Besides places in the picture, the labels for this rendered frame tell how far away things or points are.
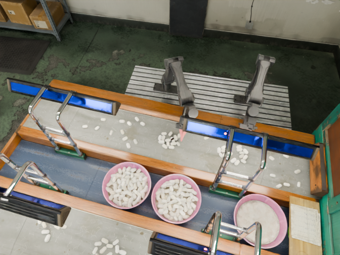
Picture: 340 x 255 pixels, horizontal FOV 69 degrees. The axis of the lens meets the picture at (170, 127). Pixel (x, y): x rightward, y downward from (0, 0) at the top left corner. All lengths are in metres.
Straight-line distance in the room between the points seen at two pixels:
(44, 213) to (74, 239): 0.35
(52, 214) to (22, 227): 0.47
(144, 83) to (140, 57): 1.25
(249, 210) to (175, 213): 0.40
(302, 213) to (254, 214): 0.24
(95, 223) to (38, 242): 0.28
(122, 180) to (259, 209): 0.77
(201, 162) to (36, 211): 0.88
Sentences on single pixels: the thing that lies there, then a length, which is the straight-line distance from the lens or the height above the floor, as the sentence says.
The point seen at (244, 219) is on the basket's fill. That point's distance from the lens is 1.44.
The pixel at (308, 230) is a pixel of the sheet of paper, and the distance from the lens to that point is 1.50.
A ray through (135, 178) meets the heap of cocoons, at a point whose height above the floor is 0.74.
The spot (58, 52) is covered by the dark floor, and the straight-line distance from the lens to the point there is 3.49.
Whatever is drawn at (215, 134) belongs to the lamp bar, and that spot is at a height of 1.07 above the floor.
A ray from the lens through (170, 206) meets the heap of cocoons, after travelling 1.39.
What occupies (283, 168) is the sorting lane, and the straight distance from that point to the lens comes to 1.62.
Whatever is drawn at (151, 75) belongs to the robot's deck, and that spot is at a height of 0.67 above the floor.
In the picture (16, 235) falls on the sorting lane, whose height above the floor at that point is 0.74.
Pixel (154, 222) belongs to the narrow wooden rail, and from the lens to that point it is 1.35.
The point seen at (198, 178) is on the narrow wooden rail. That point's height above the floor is 0.76.
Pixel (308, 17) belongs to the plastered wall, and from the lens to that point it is 3.45.
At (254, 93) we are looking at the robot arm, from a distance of 1.50.
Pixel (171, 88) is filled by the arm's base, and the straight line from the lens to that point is 1.89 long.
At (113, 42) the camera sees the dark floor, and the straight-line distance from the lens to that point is 3.44.
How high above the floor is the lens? 2.09
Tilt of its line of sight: 57 degrees down
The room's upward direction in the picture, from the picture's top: 1 degrees clockwise
